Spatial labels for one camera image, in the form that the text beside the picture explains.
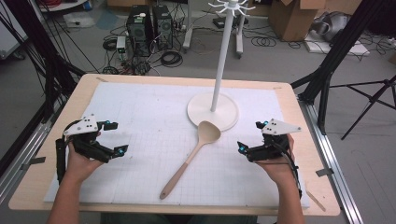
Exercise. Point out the white flat board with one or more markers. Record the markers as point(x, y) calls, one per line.
point(339, 47)

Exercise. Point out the person's left hand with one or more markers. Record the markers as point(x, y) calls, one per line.
point(79, 165)

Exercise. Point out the white grid mat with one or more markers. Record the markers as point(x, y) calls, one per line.
point(149, 124)

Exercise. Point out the aluminium rail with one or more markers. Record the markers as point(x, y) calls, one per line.
point(21, 155)
point(330, 161)

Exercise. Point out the white hook stand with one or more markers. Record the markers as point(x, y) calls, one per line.
point(221, 62)

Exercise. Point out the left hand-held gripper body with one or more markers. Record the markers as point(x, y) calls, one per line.
point(83, 127)

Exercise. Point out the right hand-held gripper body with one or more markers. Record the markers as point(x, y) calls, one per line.
point(274, 143)

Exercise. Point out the person's right hand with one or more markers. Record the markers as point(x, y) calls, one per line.
point(280, 169)

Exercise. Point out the cardboard box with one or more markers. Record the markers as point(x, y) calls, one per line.
point(291, 18)

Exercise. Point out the black computer tower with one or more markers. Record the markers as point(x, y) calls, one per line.
point(162, 26)
point(139, 29)

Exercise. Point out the grey stand leg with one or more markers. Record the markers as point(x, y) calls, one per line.
point(187, 31)
point(239, 37)

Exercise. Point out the small white device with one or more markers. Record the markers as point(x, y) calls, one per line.
point(121, 44)

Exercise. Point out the grey bag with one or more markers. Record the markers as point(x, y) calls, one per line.
point(331, 25)

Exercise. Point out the black metal frame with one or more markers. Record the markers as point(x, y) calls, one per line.
point(336, 49)
point(46, 56)

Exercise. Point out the black tripod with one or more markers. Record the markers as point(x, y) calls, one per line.
point(370, 99)

